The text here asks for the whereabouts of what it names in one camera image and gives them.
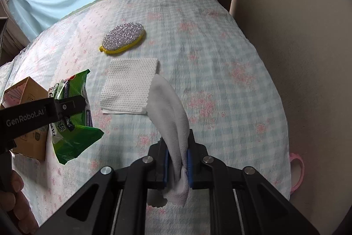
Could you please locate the green tissue packet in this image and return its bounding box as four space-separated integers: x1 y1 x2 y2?
48 69 104 165

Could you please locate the magenta and white cloth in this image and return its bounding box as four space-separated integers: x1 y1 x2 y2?
146 74 190 207

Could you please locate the white embossed paper towel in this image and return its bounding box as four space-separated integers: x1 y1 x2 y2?
100 58 158 115

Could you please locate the silver yellow scrub sponge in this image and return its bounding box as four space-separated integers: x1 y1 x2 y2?
99 22 146 54

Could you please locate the person's left hand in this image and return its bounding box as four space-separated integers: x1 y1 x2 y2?
1 170 39 234

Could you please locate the cardboard box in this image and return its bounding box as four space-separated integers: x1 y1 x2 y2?
1 77 48 162

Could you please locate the floral checkered bed sheet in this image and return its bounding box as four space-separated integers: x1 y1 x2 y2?
1 0 291 224

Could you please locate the pink ring object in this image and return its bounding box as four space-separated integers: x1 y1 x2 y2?
289 153 305 194

